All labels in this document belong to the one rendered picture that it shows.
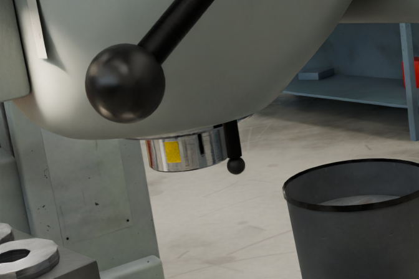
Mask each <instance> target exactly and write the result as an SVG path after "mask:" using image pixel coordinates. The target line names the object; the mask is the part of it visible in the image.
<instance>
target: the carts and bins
mask: <svg viewBox="0 0 419 279"><path fill-rule="evenodd" d="M284 192H285V193H284ZM282 193H283V196H284V199H285V200H286V201H287V207H288V211H289V217H290V220H291V226H292V232H293V236H294V241H295V245H296V251H297V257H298V261H299V266H300V270H301V275H302V279H419V163H415V162H412V161H406V160H401V159H387V158H367V159H351V160H346V161H338V162H334V163H329V164H323V165H320V166H316V167H313V168H309V169H306V170H305V171H301V172H299V173H297V174H295V175H293V176H292V177H290V178H289V179H288V180H287V181H286V182H285V183H284V185H283V187H282Z"/></svg>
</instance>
